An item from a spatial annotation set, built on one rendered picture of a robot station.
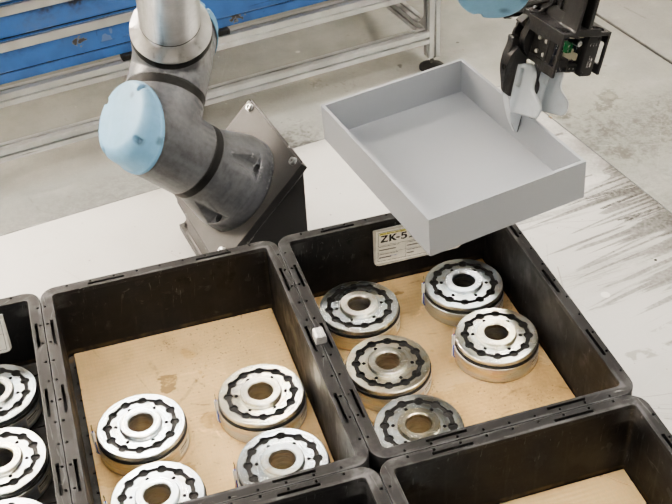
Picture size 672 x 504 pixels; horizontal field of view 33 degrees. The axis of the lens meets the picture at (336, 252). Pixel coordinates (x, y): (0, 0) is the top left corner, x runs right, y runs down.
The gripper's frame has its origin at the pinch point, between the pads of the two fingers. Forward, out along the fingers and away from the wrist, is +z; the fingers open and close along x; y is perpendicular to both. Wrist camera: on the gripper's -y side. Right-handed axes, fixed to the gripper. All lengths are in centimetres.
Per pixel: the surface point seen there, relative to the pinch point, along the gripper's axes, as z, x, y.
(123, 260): 47, -28, -49
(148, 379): 36, -41, -8
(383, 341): 27.2, -15.8, 4.0
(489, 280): 22.6, 1.1, 1.7
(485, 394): 28.2, -8.3, 15.8
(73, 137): 97, 12, -185
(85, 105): 105, 28, -220
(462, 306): 24.0, -4.6, 4.1
